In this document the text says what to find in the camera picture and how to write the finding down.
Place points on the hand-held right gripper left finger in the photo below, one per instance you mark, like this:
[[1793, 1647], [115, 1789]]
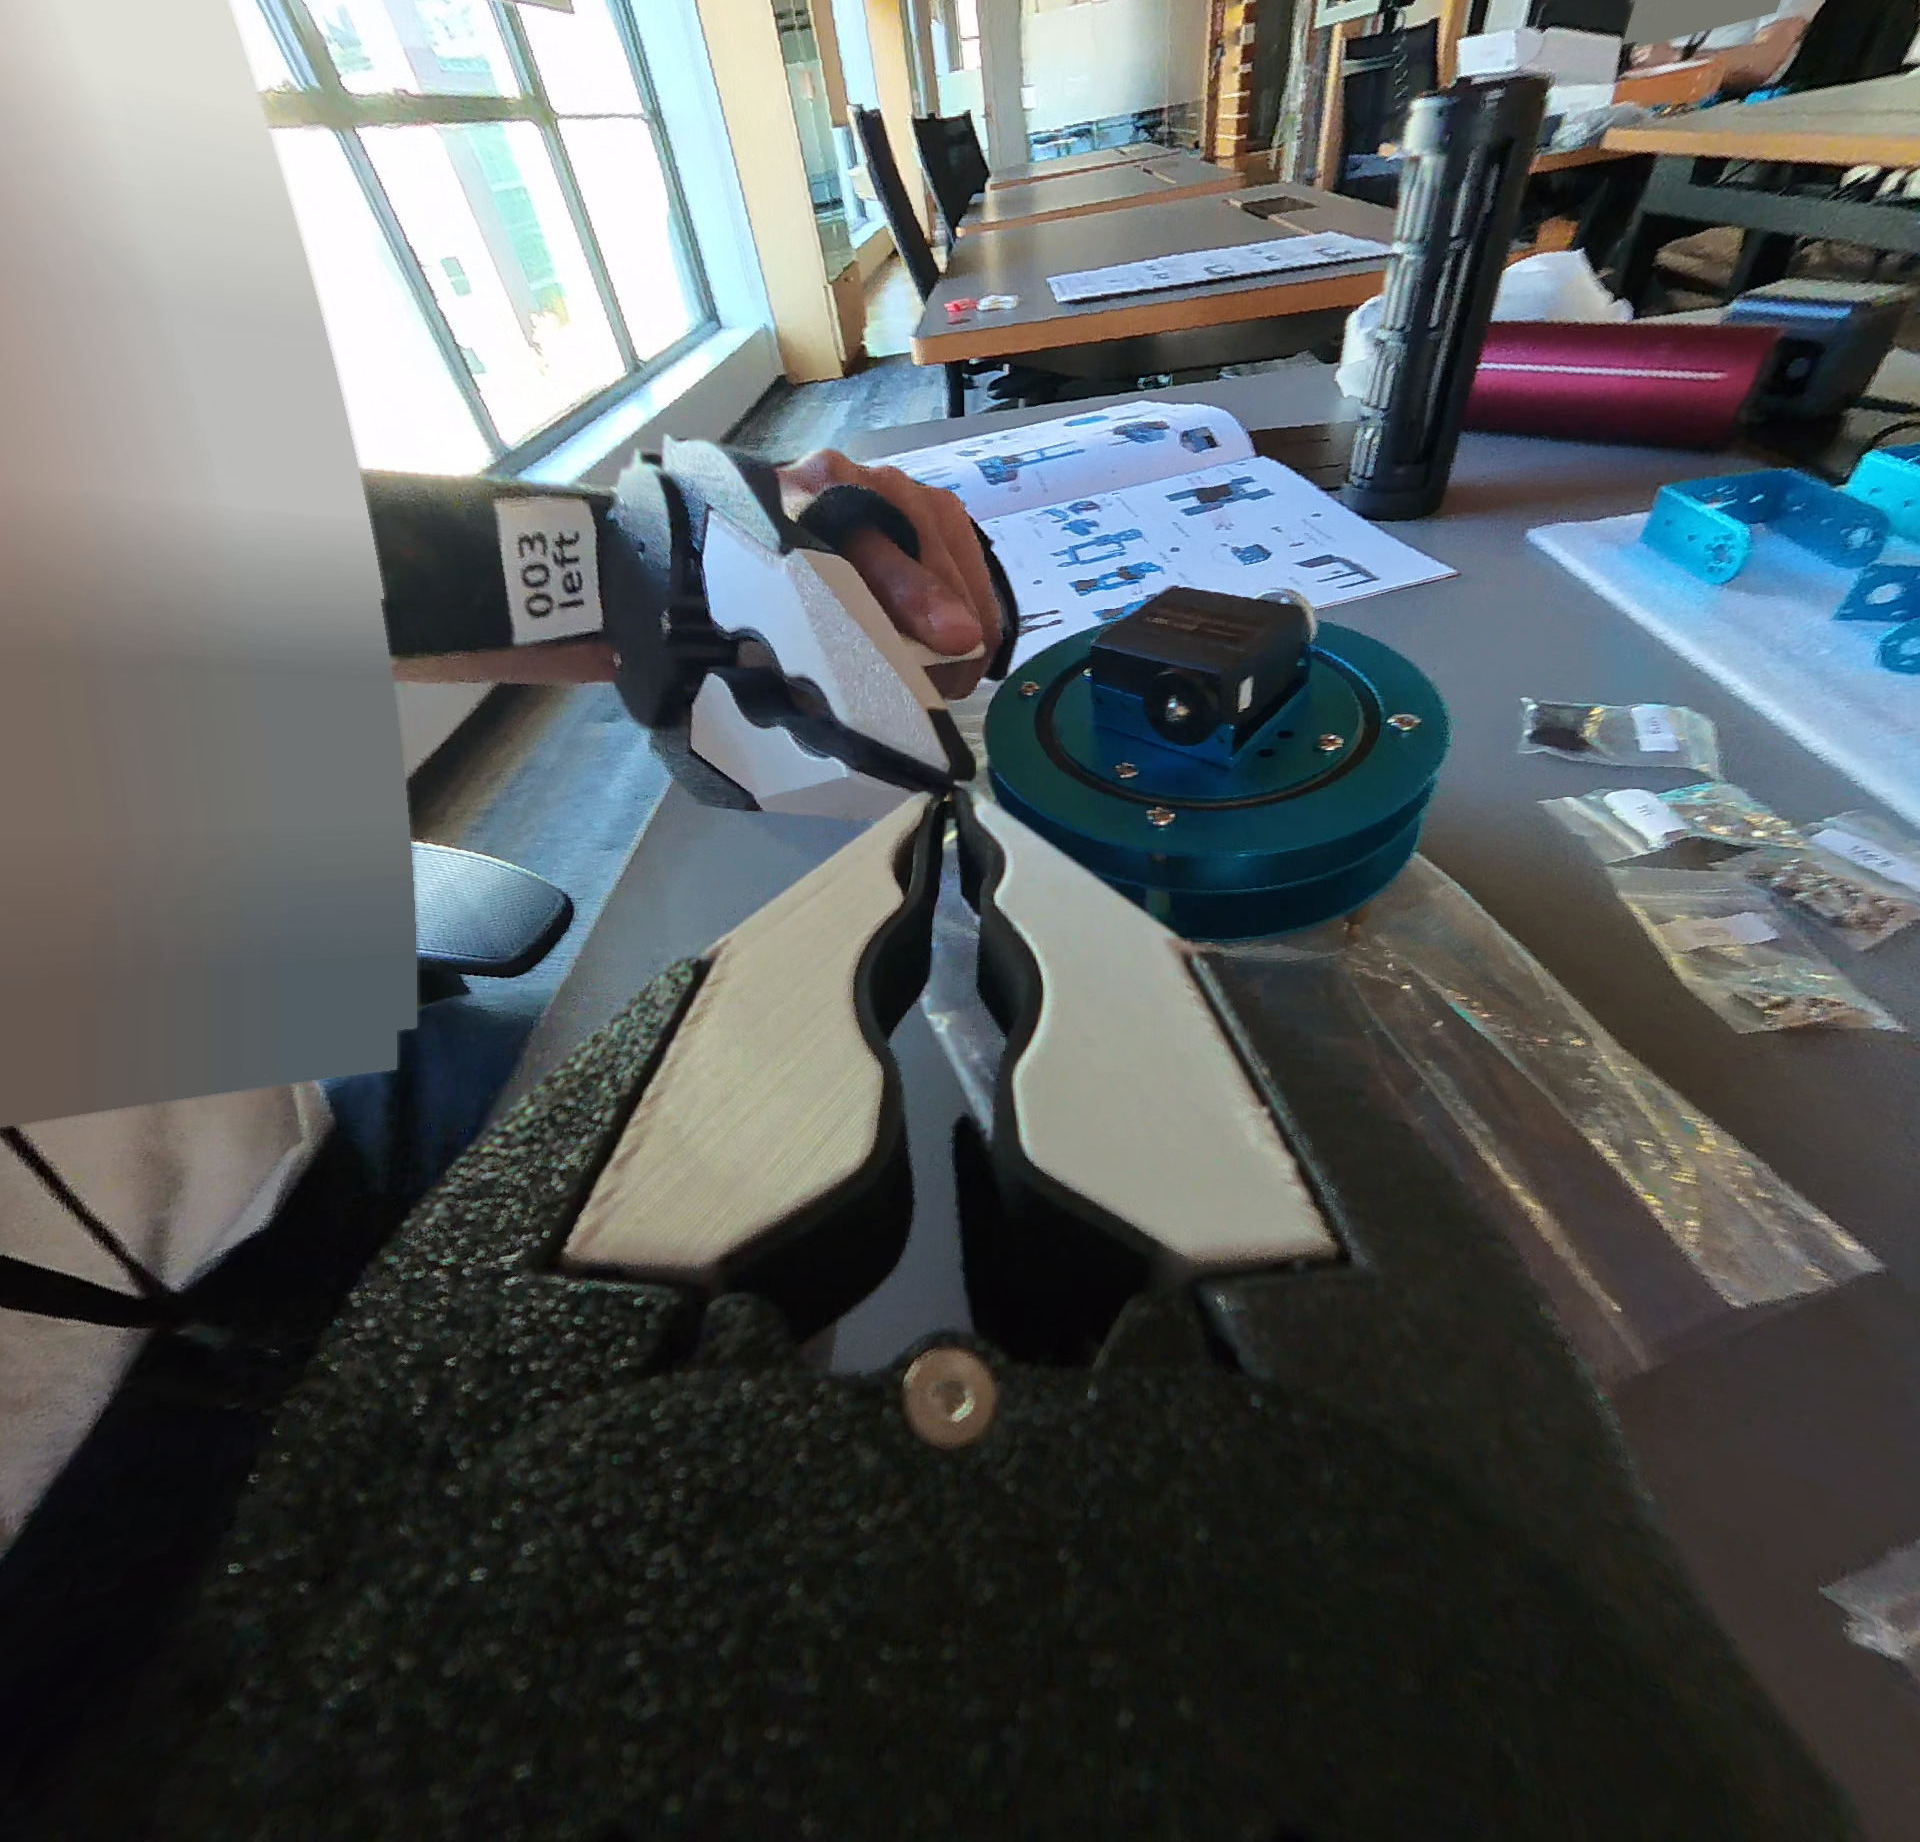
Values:
[[749, 1089]]

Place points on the wooden desk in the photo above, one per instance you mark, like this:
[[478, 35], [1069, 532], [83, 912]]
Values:
[[1771, 122]]

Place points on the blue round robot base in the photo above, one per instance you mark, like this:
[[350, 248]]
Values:
[[1346, 795]]

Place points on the white foam tray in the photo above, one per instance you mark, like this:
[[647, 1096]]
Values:
[[1696, 627]]

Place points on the black tumbler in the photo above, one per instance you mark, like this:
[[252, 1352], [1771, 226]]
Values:
[[1437, 296]]

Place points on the person's blue jeans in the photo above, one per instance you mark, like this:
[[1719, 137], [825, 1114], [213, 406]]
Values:
[[436, 1079]]

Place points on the white box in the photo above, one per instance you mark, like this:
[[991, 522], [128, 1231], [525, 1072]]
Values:
[[1538, 51]]

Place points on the small bag of screws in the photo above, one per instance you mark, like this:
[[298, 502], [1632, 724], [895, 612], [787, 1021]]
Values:
[[1882, 1603], [1754, 972], [1754, 825]]

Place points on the person's left hand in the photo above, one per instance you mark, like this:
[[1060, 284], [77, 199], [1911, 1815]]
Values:
[[933, 568]]

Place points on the white plastic bag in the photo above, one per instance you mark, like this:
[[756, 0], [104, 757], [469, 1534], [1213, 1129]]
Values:
[[1562, 284]]

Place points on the wood-edged neighbouring desk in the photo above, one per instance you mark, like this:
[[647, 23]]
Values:
[[1172, 326]]

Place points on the black box device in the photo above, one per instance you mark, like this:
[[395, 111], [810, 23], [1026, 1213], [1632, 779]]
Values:
[[1829, 353]]

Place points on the large clear plastic bag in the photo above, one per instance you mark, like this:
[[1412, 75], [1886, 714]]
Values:
[[1501, 1104]]

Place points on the printed paper sheet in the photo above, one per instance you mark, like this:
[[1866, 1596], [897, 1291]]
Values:
[[1213, 268]]

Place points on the printed instruction manual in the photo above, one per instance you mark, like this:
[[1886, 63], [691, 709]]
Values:
[[1197, 522]]

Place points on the black mesh chair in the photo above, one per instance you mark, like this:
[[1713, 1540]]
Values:
[[1866, 0]]

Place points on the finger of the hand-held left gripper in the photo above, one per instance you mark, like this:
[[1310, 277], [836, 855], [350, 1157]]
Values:
[[779, 766], [811, 627]]

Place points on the blue metal bracket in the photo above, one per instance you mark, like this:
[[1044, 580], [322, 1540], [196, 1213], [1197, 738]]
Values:
[[1893, 488], [1882, 612], [1754, 516]]

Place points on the maroon cylinder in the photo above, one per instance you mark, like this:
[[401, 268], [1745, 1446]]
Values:
[[1618, 382]]

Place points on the black office chair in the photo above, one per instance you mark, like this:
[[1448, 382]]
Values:
[[486, 906]]

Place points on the black servo motor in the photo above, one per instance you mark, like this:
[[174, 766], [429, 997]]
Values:
[[1197, 651]]

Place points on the small red object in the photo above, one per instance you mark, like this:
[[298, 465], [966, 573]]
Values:
[[984, 306]]

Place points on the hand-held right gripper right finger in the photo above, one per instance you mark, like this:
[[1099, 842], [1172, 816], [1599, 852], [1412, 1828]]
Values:
[[1153, 1104]]

